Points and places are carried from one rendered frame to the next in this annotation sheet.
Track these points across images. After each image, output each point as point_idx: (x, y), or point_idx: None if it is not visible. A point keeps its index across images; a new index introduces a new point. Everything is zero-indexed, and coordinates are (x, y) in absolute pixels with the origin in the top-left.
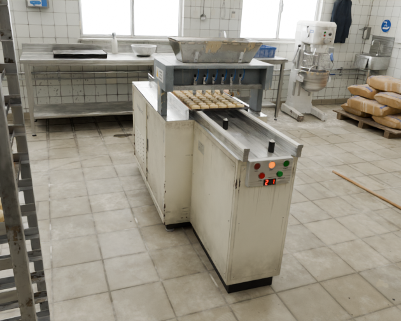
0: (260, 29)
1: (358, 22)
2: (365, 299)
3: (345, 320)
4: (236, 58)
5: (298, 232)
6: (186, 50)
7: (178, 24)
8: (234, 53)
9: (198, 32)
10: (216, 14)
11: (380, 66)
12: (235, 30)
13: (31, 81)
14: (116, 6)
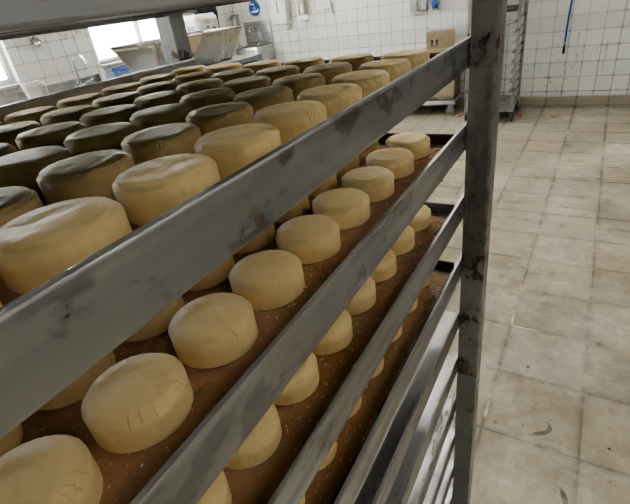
0: (118, 43)
1: (222, 11)
2: (451, 259)
3: (458, 283)
4: (218, 55)
5: None
6: (163, 57)
7: (0, 61)
8: (215, 48)
9: (38, 66)
10: (52, 34)
11: (268, 56)
12: (88, 52)
13: None
14: None
